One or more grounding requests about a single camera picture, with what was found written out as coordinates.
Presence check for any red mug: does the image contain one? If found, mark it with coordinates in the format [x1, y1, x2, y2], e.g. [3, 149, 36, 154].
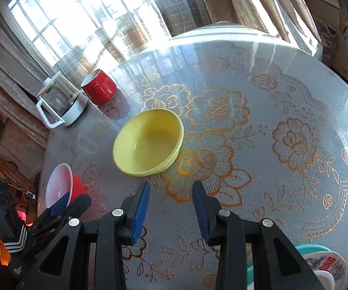
[81, 69, 118, 106]

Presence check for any red plastic bowl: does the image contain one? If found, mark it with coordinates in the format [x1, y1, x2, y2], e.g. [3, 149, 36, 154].
[45, 163, 87, 210]

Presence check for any glass electric kettle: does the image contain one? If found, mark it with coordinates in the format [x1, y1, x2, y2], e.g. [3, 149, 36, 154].
[36, 71, 89, 129]

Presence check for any yellow plastic bowl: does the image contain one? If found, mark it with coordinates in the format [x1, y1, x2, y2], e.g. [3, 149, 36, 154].
[113, 108, 184, 177]

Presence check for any white plate with phoenix print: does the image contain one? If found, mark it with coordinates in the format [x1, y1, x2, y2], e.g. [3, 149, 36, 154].
[301, 251, 347, 282]

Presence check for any teal plate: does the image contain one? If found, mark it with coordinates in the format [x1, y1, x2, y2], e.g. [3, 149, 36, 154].
[246, 244, 333, 290]

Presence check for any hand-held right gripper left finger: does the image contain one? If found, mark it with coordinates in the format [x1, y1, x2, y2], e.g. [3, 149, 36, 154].
[15, 181, 152, 290]

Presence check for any large grid window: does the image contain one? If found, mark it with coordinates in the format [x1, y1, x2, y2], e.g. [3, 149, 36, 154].
[7, 0, 177, 67]

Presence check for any grey bag by wall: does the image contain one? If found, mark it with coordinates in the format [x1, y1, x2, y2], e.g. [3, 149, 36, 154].
[316, 18, 338, 50]

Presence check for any beige velvet curtain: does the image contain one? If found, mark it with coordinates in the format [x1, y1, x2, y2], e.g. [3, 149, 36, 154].
[0, 15, 56, 147]
[192, 0, 326, 56]

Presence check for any sheer mesh curtain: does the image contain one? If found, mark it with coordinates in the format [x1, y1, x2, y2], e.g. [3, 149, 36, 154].
[0, 0, 223, 77]

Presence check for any lace-pattern tablecloth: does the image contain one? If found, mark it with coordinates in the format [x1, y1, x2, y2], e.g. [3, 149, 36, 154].
[39, 30, 348, 290]

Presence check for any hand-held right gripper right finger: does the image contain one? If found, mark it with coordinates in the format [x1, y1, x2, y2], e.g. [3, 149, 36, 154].
[192, 181, 324, 290]

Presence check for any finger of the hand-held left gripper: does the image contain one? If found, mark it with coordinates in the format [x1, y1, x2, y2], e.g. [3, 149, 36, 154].
[36, 194, 92, 238]
[48, 192, 72, 218]

